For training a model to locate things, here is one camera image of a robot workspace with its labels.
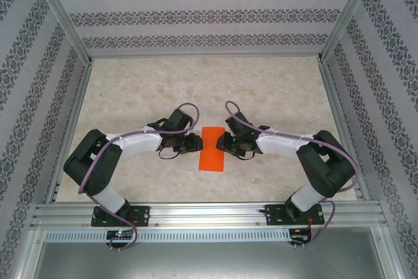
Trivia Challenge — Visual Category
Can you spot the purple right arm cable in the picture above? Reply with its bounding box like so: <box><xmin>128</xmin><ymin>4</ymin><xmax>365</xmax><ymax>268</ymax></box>
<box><xmin>224</xmin><ymin>101</ymin><xmax>357</xmax><ymax>250</ymax></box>

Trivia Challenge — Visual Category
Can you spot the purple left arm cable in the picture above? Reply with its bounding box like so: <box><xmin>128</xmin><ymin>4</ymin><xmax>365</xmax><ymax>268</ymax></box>
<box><xmin>78</xmin><ymin>102</ymin><xmax>201</xmax><ymax>252</ymax></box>

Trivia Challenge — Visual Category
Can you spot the aluminium frame post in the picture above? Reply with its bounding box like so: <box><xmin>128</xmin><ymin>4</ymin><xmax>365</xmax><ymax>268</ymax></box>
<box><xmin>27</xmin><ymin>0</ymin><xmax>94</xmax><ymax>64</ymax></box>
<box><xmin>318</xmin><ymin>0</ymin><xmax>383</xmax><ymax>64</ymax></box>

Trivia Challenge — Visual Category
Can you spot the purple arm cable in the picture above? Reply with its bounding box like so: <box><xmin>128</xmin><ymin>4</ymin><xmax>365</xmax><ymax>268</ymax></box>
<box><xmin>78</xmin><ymin>102</ymin><xmax>201</xmax><ymax>252</ymax></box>
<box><xmin>224</xmin><ymin>101</ymin><xmax>357</xmax><ymax>250</ymax></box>

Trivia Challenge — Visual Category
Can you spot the grey sheet metal panel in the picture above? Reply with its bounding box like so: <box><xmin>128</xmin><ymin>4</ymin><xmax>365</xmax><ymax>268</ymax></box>
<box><xmin>31</xmin><ymin>241</ymin><xmax>404</xmax><ymax>279</ymax></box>

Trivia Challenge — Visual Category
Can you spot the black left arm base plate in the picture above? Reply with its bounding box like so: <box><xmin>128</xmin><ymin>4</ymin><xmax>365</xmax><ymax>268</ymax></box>
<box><xmin>92</xmin><ymin>205</ymin><xmax>151</xmax><ymax>227</ymax></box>

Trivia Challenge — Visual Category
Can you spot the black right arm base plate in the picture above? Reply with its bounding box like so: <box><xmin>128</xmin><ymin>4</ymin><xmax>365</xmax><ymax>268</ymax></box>
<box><xmin>265</xmin><ymin>203</ymin><xmax>324</xmax><ymax>227</ymax></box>

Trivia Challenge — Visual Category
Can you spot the aluminium mounting rail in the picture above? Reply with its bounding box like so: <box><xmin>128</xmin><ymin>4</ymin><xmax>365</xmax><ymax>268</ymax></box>
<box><xmin>31</xmin><ymin>201</ymin><xmax>388</xmax><ymax>229</ymax></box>

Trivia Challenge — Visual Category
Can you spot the orange cloth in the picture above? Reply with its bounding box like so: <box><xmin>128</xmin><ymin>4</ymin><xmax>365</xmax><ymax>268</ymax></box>
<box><xmin>198</xmin><ymin>126</ymin><xmax>227</xmax><ymax>172</ymax></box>

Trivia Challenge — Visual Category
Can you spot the aluminium side rail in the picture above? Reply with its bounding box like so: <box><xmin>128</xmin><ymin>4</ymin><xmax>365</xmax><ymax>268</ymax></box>
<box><xmin>44</xmin><ymin>61</ymin><xmax>95</xmax><ymax>203</ymax></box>
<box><xmin>316</xmin><ymin>56</ymin><xmax>373</xmax><ymax>201</ymax></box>

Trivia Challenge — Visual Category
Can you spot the slotted grey cable duct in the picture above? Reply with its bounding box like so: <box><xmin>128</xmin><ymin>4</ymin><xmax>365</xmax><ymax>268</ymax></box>
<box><xmin>44</xmin><ymin>228</ymin><xmax>291</xmax><ymax>243</ymax></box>

